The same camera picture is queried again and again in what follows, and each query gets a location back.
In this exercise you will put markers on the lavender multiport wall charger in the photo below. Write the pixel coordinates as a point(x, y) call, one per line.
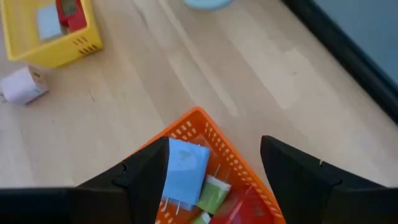
point(186, 174)

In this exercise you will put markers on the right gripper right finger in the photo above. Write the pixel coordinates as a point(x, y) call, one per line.
point(304, 193)

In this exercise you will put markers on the pale pink wall charger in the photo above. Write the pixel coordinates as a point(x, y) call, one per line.
point(21, 87)

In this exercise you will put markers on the white rectangular charger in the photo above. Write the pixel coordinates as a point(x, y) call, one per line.
point(48, 21)

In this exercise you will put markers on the orange plastic basket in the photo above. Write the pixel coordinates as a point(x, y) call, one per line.
point(230, 149)

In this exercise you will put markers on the red cube wall charger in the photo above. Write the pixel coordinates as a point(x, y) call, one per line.
point(245, 208)

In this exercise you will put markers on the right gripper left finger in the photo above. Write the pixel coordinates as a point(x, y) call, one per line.
point(140, 186)

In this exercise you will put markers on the black aluminium table frame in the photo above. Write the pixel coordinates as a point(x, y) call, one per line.
point(357, 59)

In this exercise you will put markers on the green wall charger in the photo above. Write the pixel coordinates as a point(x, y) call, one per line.
point(213, 196)

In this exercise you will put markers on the yellow plastic basket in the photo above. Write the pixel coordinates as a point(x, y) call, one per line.
point(62, 53)

